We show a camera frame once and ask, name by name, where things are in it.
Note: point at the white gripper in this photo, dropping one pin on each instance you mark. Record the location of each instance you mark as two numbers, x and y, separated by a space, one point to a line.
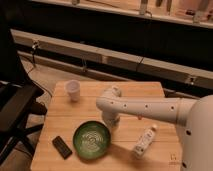
110 119

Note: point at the green ceramic bowl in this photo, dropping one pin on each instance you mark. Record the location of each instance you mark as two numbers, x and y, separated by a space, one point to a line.
91 140

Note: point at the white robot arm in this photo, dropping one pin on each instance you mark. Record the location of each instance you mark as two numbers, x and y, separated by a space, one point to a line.
195 115

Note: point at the white plastic bottle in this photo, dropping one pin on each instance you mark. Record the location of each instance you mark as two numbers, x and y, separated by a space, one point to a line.
144 141

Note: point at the white paper cup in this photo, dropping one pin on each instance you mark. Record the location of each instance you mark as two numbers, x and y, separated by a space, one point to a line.
72 87

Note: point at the black rectangular phone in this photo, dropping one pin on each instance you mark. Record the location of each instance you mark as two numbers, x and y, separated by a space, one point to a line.
61 147

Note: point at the black office chair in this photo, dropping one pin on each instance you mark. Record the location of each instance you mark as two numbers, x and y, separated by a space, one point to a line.
18 96

